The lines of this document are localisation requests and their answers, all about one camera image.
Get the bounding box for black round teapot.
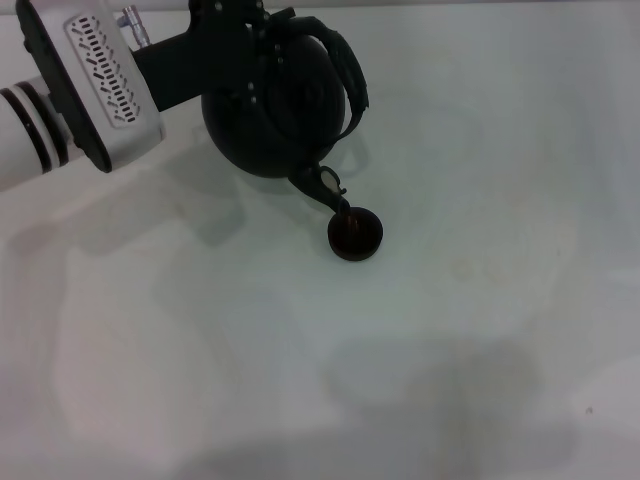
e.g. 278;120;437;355
199;14;372;219

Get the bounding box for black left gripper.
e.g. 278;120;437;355
132;0;294;114

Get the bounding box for silver left arm cable plug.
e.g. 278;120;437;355
119;5;152;51

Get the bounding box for small dark teacup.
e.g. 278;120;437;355
327;207;385;263

